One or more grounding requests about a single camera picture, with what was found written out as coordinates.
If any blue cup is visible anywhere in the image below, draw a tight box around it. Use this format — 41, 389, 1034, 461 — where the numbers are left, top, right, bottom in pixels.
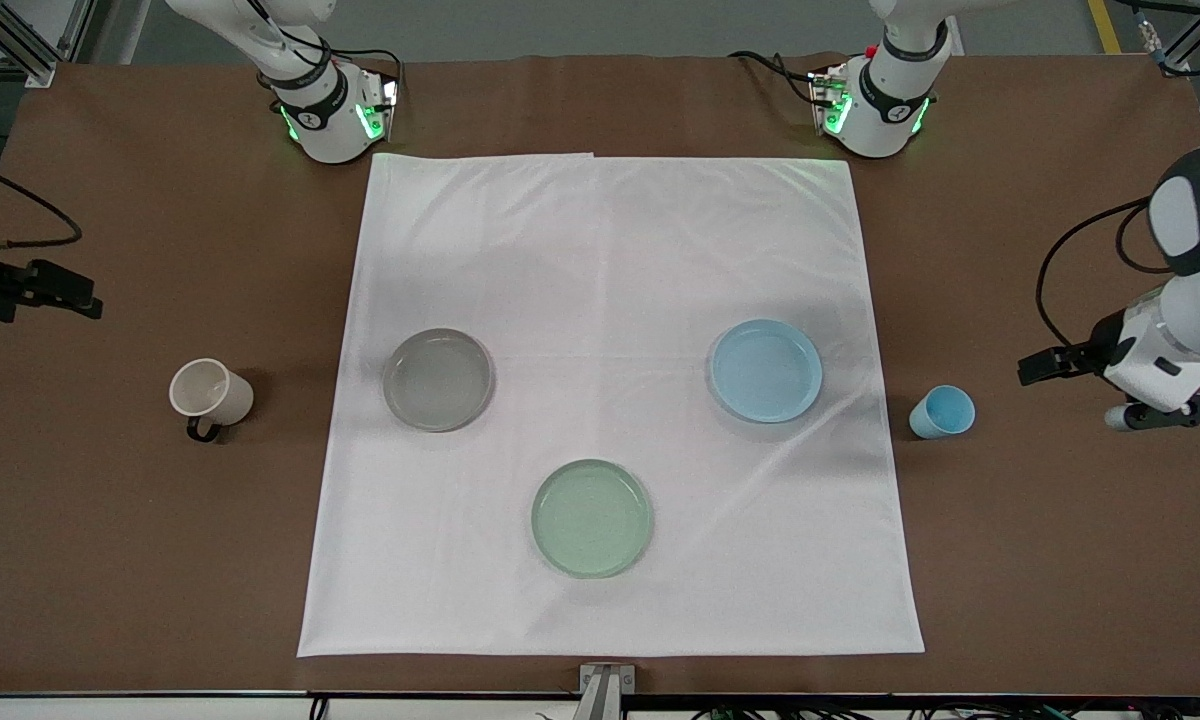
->
908, 384, 977, 441

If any white mug with black handle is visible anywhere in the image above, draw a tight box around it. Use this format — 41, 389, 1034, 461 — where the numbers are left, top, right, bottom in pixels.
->
168, 357, 256, 444

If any blue plate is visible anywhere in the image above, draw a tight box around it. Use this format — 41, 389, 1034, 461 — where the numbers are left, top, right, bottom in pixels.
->
709, 318, 825, 425

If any gray plate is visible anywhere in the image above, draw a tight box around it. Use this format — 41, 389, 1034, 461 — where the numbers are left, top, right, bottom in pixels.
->
381, 327, 496, 434

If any green plate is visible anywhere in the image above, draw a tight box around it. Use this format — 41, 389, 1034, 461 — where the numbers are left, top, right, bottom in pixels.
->
530, 458, 655, 580

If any brown table cover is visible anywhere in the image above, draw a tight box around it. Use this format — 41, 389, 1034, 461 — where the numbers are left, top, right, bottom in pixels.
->
0, 52, 1200, 697

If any white cloth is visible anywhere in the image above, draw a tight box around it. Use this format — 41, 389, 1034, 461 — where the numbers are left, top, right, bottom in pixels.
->
297, 152, 926, 659

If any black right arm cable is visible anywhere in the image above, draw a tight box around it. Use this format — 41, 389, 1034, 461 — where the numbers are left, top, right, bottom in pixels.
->
0, 155, 84, 252

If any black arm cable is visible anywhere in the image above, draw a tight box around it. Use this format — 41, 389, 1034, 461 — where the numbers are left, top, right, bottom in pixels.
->
1035, 195, 1176, 351
0, 155, 84, 252

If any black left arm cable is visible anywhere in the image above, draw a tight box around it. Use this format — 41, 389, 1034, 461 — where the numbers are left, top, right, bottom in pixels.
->
1035, 195, 1176, 351

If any aluminium frame profile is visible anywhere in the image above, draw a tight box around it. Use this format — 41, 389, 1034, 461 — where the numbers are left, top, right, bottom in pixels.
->
1155, 0, 1200, 77
0, 0, 97, 89

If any black base cable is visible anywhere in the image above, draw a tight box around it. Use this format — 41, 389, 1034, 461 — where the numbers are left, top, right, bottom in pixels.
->
728, 50, 823, 107
335, 45, 406, 89

